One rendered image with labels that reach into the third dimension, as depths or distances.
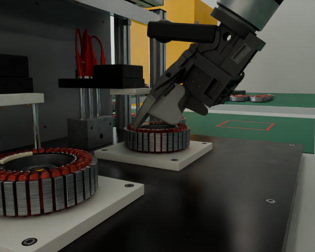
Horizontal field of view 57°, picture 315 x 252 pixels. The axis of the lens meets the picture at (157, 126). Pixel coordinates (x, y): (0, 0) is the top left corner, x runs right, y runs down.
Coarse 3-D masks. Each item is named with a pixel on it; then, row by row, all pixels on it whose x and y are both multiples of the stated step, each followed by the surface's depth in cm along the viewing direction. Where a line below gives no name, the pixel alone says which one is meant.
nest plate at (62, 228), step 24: (96, 192) 29; (120, 192) 29; (0, 216) 24; (48, 216) 24; (72, 216) 24; (96, 216) 25; (0, 240) 21; (24, 240) 21; (48, 240) 21; (72, 240) 23
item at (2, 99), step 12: (0, 60) 29; (12, 60) 30; (24, 60) 31; (0, 72) 29; (12, 72) 30; (24, 72) 31; (0, 84) 29; (12, 84) 30; (24, 84) 31; (0, 96) 27; (12, 96) 28; (24, 96) 29; (36, 96) 30
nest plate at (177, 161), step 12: (120, 144) 51; (192, 144) 51; (204, 144) 51; (96, 156) 47; (108, 156) 46; (120, 156) 45; (132, 156) 44; (144, 156) 43; (156, 156) 43; (168, 156) 43; (180, 156) 43; (192, 156) 44; (168, 168) 41; (180, 168) 41
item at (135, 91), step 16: (112, 64) 48; (128, 64) 49; (64, 80) 53; (80, 80) 51; (96, 80) 50; (112, 80) 48; (128, 80) 49; (80, 96) 53; (96, 96) 57; (80, 112) 54; (96, 112) 57
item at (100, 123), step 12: (72, 120) 53; (84, 120) 52; (96, 120) 54; (108, 120) 57; (72, 132) 54; (84, 132) 52; (96, 132) 54; (108, 132) 57; (72, 144) 54; (84, 144) 53; (96, 144) 54
